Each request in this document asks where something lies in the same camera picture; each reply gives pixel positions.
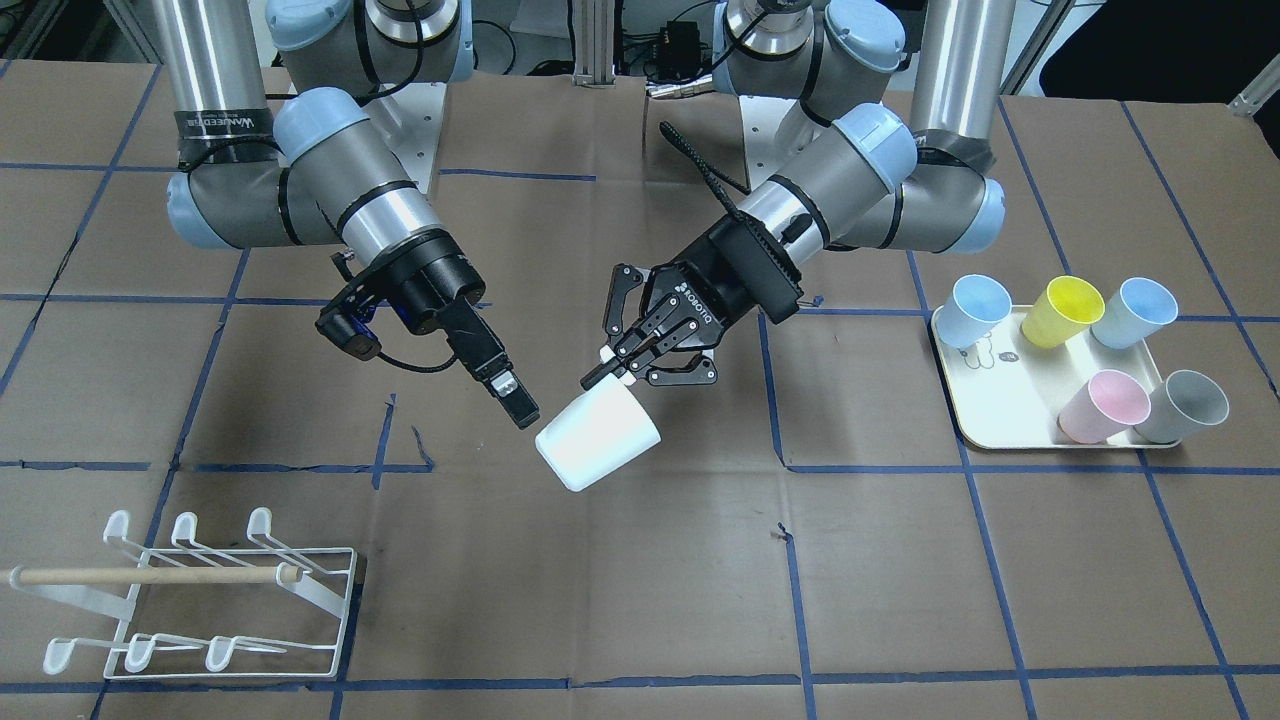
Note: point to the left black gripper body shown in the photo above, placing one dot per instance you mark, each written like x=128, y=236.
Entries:
x=712, y=292

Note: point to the light blue cup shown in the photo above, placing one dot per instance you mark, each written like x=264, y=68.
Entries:
x=1138, y=309
x=976, y=305

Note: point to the cream plastic tray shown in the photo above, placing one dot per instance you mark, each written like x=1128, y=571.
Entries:
x=1008, y=393

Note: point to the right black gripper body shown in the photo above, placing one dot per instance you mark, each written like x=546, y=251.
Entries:
x=436, y=282

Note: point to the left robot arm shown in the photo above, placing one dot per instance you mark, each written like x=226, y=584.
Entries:
x=833, y=55

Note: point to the aluminium frame post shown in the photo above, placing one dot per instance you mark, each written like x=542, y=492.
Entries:
x=593, y=30

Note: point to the white wire cup rack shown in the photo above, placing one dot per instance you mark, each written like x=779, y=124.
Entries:
x=186, y=611

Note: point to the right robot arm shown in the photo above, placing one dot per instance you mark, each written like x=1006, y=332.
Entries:
x=324, y=168

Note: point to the yellow plastic cup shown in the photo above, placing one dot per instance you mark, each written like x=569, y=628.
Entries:
x=1067, y=306

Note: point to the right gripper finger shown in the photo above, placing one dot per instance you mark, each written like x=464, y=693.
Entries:
x=513, y=396

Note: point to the pink plastic cup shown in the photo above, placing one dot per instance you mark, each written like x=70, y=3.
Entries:
x=1110, y=402

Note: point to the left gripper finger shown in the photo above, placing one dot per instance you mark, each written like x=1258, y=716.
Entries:
x=613, y=367

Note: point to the pale green plastic cup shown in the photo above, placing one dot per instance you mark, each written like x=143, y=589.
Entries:
x=600, y=431

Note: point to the grey plastic cup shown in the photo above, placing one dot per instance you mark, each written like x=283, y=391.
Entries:
x=1186, y=403

